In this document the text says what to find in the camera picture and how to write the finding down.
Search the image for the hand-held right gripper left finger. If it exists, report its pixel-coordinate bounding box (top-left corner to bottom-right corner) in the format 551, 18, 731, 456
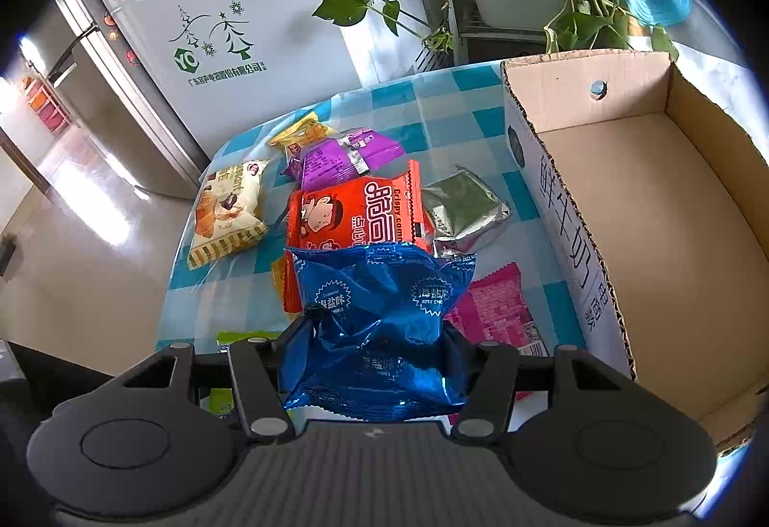
114, 317, 319, 441

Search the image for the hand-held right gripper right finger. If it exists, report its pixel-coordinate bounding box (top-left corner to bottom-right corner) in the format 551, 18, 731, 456
441, 323, 639, 441

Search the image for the blue foil snack packet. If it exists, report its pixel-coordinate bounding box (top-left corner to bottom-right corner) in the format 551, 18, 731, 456
282, 242, 478, 423

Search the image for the silver foil snack packet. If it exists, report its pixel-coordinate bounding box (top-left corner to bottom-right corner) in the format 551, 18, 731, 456
421, 165, 511, 264

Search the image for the purple snack packet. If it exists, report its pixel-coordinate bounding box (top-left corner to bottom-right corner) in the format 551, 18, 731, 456
281, 127, 405, 192

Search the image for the cardboard box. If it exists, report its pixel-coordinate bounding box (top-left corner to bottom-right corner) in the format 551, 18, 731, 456
501, 49, 769, 456

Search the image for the green snack packet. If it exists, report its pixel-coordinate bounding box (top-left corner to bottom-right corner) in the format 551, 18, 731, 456
207, 330, 283, 417

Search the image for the pink snack packet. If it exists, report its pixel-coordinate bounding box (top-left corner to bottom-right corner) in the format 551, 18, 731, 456
445, 263, 550, 402

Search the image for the small orange-yellow snack packet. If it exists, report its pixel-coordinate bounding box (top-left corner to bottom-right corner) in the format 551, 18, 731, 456
270, 254, 297, 313

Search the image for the cream bread packet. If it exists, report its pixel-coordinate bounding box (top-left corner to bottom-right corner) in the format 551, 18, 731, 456
186, 159, 269, 271

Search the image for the orange cartoon snack packet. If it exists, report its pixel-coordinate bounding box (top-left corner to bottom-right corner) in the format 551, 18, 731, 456
284, 159, 436, 315

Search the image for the yellow snack packet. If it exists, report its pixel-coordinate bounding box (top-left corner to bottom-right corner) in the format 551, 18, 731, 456
268, 114, 337, 156

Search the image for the grey metal door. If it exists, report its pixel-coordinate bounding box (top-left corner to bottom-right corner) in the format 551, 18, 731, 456
53, 0, 211, 199

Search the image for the colourful drawer unit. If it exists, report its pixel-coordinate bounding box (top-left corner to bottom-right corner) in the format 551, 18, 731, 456
18, 75, 68, 135

